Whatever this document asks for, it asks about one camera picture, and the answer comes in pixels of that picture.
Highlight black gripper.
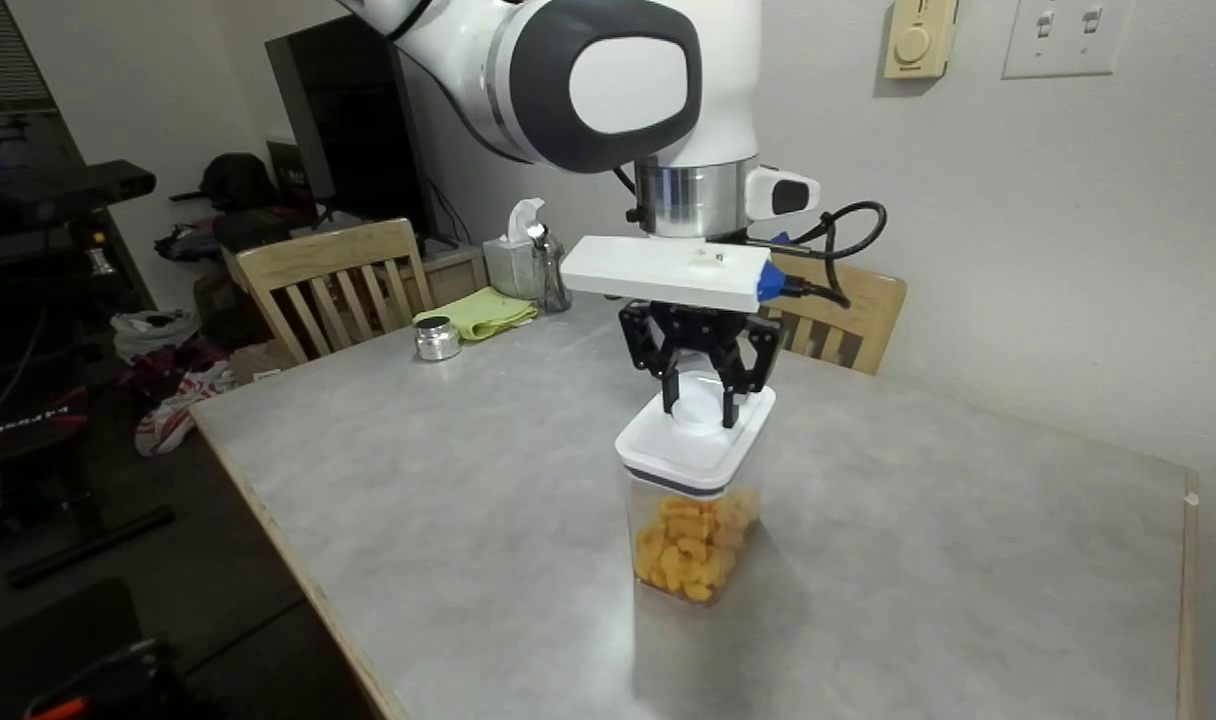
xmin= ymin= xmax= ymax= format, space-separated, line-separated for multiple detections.
xmin=620 ymin=302 xmax=782 ymax=427

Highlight white container lid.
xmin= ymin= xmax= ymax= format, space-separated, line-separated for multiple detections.
xmin=618 ymin=390 xmax=778 ymax=496

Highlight clear plastic container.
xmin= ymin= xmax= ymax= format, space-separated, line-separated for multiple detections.
xmin=620 ymin=440 xmax=766 ymax=707

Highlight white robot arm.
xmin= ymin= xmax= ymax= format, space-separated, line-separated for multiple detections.
xmin=341 ymin=0 xmax=766 ymax=244

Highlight wooden chair at far side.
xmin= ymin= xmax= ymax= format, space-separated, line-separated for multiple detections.
xmin=766 ymin=253 xmax=909 ymax=376

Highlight wooden chair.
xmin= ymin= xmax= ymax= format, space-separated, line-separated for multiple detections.
xmin=238 ymin=219 xmax=427 ymax=365
xmin=766 ymin=253 xmax=909 ymax=376

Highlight metal pepper grinder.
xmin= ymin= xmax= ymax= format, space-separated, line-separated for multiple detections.
xmin=527 ymin=223 xmax=571 ymax=311

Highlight orange snack pieces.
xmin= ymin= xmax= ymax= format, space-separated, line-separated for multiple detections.
xmin=632 ymin=496 xmax=759 ymax=603

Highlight yellow-green cloth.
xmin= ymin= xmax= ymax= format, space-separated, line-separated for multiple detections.
xmin=427 ymin=290 xmax=536 ymax=343

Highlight small metal cup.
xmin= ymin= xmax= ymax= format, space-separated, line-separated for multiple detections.
xmin=415 ymin=315 xmax=459 ymax=365

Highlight wooden chair at left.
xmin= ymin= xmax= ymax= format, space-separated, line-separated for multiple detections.
xmin=238 ymin=219 xmax=427 ymax=365

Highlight black monitor screen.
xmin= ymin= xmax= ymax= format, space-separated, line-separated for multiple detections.
xmin=264 ymin=16 xmax=427 ymax=232

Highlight black exercise bench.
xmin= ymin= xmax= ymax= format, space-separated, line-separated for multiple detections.
xmin=0 ymin=155 xmax=161 ymax=446

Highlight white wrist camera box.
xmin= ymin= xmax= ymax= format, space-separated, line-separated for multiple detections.
xmin=560 ymin=237 xmax=783 ymax=311

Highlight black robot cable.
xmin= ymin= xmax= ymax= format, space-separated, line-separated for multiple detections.
xmin=766 ymin=198 xmax=894 ymax=311

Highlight beige wall thermostat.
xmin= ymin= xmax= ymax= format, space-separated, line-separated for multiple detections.
xmin=886 ymin=0 xmax=962 ymax=82

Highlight white wall switch plate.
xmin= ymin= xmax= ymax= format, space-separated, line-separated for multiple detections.
xmin=1005 ymin=0 xmax=1137 ymax=82

